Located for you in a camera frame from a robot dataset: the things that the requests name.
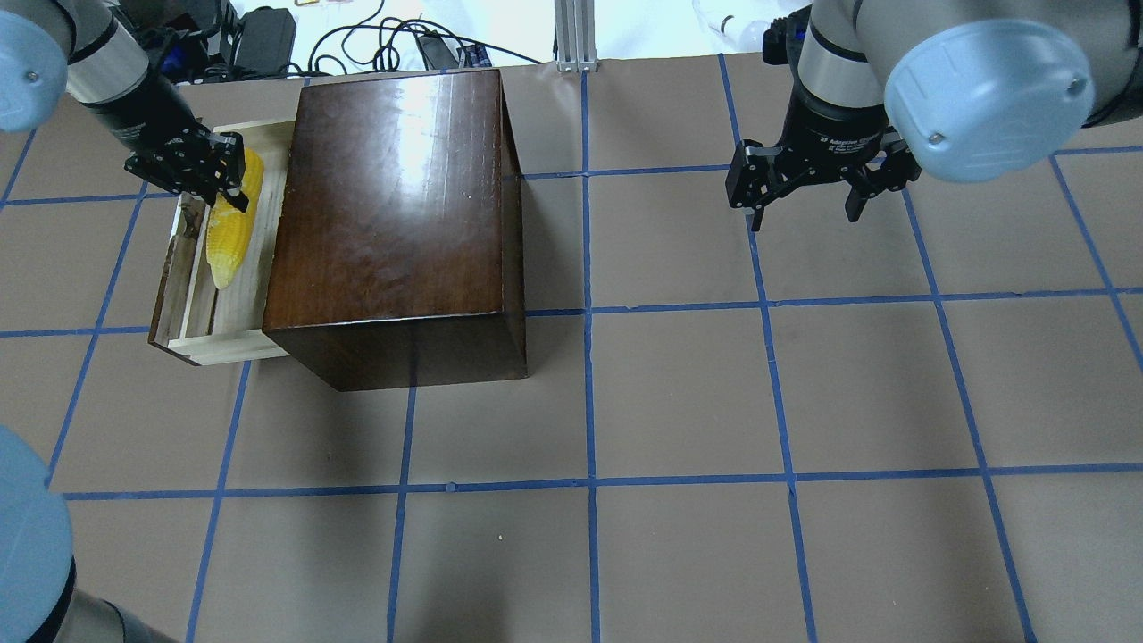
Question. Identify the dark wooden drawer cabinet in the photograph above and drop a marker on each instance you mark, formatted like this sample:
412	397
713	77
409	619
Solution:
398	256

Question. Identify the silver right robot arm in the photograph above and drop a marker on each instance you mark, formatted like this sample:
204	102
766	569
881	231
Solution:
965	91

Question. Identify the light wood drawer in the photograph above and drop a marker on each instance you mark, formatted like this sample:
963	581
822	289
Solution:
196	322

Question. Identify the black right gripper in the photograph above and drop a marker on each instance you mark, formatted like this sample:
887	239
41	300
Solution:
832	128

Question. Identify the aluminium frame post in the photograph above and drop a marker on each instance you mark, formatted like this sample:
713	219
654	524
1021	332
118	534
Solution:
575	36

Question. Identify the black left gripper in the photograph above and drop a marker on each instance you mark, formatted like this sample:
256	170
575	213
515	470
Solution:
146	112

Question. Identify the yellow corn cob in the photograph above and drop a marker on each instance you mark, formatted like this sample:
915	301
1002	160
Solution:
229	230

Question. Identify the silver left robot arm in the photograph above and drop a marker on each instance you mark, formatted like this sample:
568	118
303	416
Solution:
50	48

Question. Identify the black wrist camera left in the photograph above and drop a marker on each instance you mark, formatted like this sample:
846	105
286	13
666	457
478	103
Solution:
180	56

